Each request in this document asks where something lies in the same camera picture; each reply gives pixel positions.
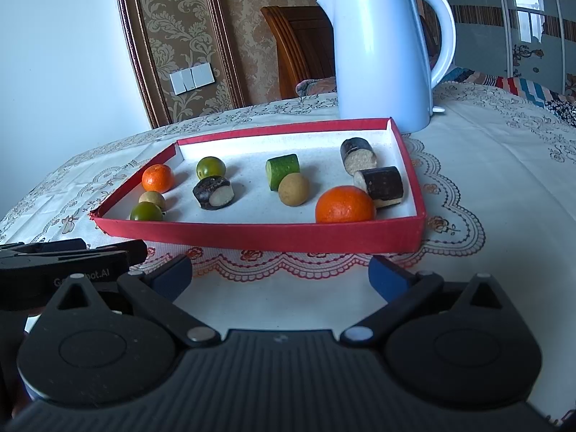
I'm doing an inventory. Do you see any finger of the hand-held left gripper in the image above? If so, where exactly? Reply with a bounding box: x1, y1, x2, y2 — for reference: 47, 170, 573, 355
0, 238, 87, 259
87, 240, 148, 266

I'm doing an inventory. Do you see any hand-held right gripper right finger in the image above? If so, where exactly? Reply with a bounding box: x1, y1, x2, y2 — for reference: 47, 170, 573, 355
339, 256, 509, 347

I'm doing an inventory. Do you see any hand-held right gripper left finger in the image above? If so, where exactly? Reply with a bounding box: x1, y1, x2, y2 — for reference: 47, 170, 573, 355
54, 254, 221, 348

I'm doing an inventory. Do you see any small tan longan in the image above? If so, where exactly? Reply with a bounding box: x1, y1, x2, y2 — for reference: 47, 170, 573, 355
138, 190, 166, 211

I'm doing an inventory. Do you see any small orange tangerine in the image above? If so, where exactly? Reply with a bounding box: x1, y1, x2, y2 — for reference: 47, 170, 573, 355
141, 164, 175, 193

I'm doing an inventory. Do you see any large orange tangerine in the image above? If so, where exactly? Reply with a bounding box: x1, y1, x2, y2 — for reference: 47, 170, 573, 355
315, 185, 377, 224

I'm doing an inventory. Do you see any dark eggplant slice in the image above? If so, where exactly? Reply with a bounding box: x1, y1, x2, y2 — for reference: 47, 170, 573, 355
193, 177, 235, 210

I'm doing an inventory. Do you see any red shallow cardboard box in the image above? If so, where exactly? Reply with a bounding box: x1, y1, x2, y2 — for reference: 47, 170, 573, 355
90, 117, 427, 253

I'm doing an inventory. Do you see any small yellow potato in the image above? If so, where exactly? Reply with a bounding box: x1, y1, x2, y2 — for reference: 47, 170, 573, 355
278, 172, 311, 207

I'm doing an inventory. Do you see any green cucumber piece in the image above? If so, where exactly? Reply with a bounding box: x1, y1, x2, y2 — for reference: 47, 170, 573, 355
265, 154, 301, 191

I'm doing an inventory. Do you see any pink grey patterned cloth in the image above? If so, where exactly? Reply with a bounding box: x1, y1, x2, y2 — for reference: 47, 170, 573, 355
294, 76, 338, 97

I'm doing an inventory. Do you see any white electric kettle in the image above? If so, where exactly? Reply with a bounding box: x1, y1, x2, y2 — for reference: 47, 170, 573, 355
315, 0, 456, 135

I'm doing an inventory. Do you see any striped colourful blanket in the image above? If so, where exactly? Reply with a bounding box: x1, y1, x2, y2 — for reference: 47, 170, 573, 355
443, 67, 576, 113

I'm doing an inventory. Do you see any dark patterned cloth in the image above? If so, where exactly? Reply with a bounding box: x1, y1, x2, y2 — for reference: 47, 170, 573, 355
544, 96, 576, 127

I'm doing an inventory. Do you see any brown wooden headboard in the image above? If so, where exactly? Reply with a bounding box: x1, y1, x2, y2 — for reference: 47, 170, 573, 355
261, 5, 336, 100

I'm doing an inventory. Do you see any wardrobe with patterned sliding doors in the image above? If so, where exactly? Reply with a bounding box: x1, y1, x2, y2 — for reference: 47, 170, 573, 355
414, 0, 576, 84

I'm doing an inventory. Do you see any white wall switch panel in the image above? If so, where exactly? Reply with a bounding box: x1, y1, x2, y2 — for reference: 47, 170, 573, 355
170, 63, 215, 96

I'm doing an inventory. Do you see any gilded wall moulding frame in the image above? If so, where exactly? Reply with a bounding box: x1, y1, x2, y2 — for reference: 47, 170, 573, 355
112, 0, 246, 129

